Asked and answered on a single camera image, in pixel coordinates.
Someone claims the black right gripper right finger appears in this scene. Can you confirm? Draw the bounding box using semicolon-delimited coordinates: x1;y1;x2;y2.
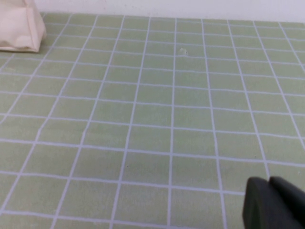
268;176;305;222

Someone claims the green grid cutting mat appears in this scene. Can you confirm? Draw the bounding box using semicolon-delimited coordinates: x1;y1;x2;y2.
0;12;305;229

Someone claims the cream fabric pencil case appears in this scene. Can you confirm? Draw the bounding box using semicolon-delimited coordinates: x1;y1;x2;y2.
0;0;47;53

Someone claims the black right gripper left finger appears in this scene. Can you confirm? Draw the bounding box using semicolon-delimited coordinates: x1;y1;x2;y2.
242;177;305;229

